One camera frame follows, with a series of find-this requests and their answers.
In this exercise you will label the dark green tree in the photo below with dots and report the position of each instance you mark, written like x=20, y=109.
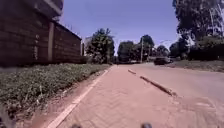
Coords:
x=148, y=45

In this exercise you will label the bushy green tree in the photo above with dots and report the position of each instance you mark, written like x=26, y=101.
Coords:
x=100, y=46

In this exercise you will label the dark car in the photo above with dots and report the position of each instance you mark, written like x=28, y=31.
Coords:
x=161, y=61

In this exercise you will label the robot's own part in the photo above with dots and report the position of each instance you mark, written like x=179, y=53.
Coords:
x=146, y=125

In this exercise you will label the small dark tree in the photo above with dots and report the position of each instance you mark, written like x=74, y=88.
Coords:
x=162, y=51

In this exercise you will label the bare earth strip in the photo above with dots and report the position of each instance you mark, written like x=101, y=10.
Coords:
x=53, y=106

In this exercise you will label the grey asphalt road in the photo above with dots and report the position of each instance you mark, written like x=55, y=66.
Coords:
x=193, y=80

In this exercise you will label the utility pole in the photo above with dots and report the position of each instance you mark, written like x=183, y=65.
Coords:
x=142, y=50

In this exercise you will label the long kerb divider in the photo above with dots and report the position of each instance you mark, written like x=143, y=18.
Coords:
x=158, y=86

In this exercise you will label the clump of dark trees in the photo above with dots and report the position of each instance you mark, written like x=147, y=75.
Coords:
x=126, y=51

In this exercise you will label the pale kerb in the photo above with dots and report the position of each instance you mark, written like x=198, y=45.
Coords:
x=71, y=107

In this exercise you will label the red brick path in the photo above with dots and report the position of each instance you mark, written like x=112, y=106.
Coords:
x=123, y=100

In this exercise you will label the grass strip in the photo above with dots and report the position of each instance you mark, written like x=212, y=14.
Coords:
x=200, y=65

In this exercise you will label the dark hedge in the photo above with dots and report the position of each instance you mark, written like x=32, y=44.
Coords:
x=208, y=50

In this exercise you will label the tall large tree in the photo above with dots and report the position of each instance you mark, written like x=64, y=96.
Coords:
x=200, y=16

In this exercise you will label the stone block boundary wall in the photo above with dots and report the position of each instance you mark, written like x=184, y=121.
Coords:
x=23, y=40

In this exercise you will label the short kerb divider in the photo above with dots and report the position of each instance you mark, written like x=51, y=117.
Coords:
x=131, y=71

